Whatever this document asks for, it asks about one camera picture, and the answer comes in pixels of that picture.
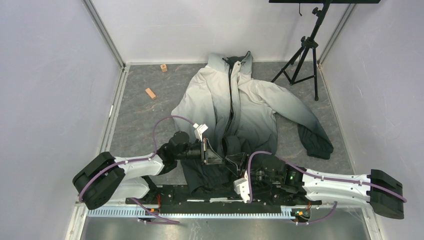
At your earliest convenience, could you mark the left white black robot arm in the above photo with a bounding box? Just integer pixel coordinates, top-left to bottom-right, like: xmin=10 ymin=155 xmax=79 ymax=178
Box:
xmin=72 ymin=131 xmax=224 ymax=210

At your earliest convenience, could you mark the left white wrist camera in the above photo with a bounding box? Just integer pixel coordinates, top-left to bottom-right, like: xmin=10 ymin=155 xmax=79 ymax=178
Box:
xmin=193 ymin=123 xmax=209 ymax=141

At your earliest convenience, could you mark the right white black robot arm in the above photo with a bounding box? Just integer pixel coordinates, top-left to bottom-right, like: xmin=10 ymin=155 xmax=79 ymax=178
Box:
xmin=225 ymin=151 xmax=407 ymax=220

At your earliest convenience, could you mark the small wooden cube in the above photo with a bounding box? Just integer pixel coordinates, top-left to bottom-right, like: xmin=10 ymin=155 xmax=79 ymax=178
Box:
xmin=160 ymin=64 xmax=168 ymax=73

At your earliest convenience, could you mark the long wooden block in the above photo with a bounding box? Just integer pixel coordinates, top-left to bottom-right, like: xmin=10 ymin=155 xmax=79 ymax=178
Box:
xmin=145 ymin=88 xmax=157 ymax=100

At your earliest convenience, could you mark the black camera tripod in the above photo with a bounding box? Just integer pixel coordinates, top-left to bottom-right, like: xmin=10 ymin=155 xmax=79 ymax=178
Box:
xmin=269 ymin=0 xmax=380 ymax=101

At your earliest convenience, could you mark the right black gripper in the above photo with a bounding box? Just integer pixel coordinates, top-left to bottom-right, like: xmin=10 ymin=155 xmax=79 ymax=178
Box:
xmin=225 ymin=153 xmax=280 ymax=183

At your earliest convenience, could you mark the white toothed cable rail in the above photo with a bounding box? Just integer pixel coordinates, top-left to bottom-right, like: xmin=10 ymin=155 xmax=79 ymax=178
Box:
xmin=86 ymin=207 xmax=312 ymax=220

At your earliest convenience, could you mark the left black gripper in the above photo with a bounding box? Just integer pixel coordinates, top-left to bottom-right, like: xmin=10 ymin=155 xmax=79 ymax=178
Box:
xmin=175 ymin=137 xmax=225 ymax=165

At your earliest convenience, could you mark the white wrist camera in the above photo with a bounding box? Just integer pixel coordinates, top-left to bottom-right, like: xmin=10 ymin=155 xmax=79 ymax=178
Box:
xmin=233 ymin=171 xmax=251 ymax=203
xmin=193 ymin=123 xmax=209 ymax=141

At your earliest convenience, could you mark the grey to black gradient jacket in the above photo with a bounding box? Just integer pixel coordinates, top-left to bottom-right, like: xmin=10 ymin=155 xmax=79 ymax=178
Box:
xmin=171 ymin=51 xmax=335 ymax=196

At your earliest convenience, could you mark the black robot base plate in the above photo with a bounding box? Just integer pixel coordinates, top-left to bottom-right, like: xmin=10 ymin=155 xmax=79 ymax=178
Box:
xmin=137 ymin=185 xmax=322 ymax=214

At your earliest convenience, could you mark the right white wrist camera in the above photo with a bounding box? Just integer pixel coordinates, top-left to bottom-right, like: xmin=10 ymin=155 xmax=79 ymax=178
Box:
xmin=233 ymin=171 xmax=251 ymax=203

